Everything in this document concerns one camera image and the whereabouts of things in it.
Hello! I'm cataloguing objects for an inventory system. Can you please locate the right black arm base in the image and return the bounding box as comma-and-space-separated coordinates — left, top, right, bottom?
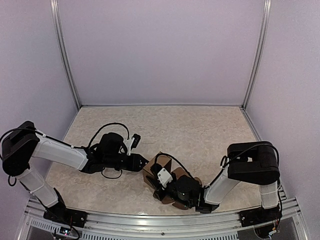
238, 202, 283, 227

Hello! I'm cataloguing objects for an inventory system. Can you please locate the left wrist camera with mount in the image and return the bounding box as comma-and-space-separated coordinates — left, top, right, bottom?
124, 133, 141, 156

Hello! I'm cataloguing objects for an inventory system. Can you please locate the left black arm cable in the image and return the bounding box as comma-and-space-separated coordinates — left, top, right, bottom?
87, 122, 132, 151

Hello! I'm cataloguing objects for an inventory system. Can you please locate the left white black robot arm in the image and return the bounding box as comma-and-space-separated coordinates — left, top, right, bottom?
0, 121, 149, 223

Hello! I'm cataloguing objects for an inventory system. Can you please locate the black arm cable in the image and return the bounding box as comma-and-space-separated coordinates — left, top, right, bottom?
87, 122, 132, 151
153, 143, 280, 191

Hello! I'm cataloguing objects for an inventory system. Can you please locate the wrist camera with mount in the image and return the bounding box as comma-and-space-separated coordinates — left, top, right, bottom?
124, 133, 141, 156
150, 163, 173, 189

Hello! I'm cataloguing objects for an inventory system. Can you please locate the left aluminium corner post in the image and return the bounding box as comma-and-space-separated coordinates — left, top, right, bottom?
50, 0, 82, 110

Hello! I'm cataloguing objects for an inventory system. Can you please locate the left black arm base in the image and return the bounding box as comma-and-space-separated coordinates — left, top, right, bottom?
43, 188, 88, 228

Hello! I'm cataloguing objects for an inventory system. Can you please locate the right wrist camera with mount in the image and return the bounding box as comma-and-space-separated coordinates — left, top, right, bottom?
150, 163, 173, 189

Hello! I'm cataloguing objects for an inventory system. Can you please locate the front aluminium frame rail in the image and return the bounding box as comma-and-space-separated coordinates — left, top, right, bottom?
15, 198, 311, 240

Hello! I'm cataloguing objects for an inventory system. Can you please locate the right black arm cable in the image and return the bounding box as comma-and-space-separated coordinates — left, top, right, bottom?
153, 143, 280, 191

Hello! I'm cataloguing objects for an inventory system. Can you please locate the brown cardboard box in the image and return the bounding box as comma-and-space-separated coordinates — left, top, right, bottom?
142, 152, 202, 210

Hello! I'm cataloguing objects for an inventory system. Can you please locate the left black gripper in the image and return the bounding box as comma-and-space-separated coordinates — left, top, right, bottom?
104, 153, 151, 172

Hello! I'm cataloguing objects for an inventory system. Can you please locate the aluminium corner post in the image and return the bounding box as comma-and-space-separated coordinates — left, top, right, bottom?
241, 0, 272, 112
50, 0, 82, 110

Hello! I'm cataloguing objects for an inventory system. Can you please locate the right aluminium corner post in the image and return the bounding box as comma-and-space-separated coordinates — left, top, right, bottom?
241, 0, 272, 112

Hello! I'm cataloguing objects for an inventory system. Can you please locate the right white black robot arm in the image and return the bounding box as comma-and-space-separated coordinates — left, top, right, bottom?
146, 141, 281, 222

